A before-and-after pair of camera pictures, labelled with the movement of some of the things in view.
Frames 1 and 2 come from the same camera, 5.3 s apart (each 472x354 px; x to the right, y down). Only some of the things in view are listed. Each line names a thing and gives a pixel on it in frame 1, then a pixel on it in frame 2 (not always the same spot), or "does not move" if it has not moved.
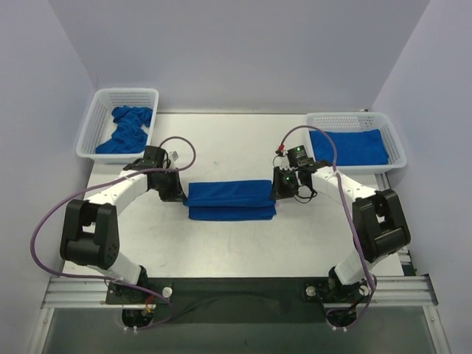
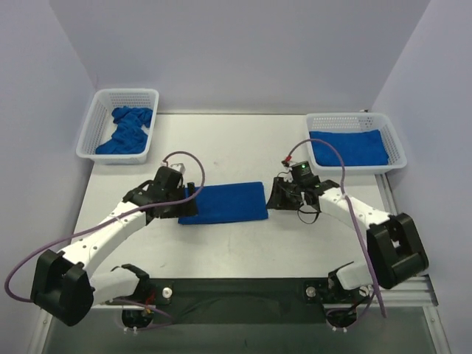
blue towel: (235, 200) does not move
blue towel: (357, 147) does not move
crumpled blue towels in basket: (130, 136) does not move
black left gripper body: (174, 192) → (189, 201)
